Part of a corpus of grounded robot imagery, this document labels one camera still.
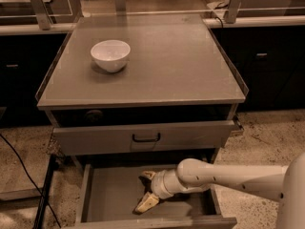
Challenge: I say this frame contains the left metal bracket post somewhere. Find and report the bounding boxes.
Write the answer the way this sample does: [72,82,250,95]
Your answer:
[30,0,51,31]

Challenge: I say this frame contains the open grey middle drawer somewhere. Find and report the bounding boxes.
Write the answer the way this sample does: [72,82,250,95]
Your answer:
[68,158,236,229]

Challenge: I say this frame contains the grey drawer cabinet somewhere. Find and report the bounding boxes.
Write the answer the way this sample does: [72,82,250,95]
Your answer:
[38,14,248,162]

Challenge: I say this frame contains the right metal bracket post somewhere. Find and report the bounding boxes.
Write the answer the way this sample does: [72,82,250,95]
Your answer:
[223,0,241,24]

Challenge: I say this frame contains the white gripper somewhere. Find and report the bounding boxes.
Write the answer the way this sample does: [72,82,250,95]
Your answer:
[134,169,185,214]

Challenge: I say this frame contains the dark back counter cabinets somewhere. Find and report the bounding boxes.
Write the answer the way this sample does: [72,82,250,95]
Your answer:
[1,26,305,126]

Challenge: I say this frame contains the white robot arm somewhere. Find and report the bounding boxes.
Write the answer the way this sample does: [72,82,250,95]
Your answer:
[135,154,305,229]

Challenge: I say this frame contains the grey top drawer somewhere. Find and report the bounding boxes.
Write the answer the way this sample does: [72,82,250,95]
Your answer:
[53,120,234,156]

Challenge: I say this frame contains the black drawer handle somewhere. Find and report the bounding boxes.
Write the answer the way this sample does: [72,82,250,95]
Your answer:
[132,133,161,143]

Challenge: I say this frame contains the white ceramic bowl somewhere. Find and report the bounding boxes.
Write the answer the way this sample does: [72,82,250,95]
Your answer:
[91,40,131,73]

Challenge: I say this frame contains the black floor cable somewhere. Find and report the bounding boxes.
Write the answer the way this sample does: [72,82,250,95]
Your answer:
[0,133,62,229]

